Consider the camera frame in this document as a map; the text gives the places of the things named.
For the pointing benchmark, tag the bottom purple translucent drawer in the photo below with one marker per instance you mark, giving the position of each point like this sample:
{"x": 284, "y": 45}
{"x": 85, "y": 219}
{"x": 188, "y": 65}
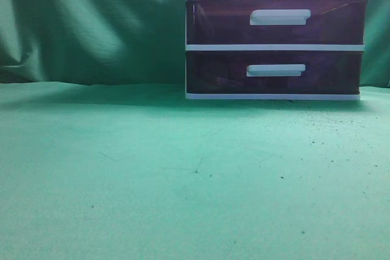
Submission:
{"x": 225, "y": 72}

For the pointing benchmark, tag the purple translucent drawer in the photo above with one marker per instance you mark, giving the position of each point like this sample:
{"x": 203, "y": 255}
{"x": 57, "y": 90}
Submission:
{"x": 225, "y": 72}
{"x": 275, "y": 21}

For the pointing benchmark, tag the middle purple translucent drawer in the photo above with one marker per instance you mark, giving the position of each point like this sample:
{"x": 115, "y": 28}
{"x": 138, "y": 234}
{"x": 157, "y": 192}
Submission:
{"x": 275, "y": 21}

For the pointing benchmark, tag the green cloth backdrop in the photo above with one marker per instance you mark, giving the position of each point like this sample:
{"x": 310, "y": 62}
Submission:
{"x": 103, "y": 157}

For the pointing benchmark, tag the white plastic drawer cabinet frame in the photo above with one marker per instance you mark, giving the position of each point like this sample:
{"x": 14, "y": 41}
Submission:
{"x": 272, "y": 70}

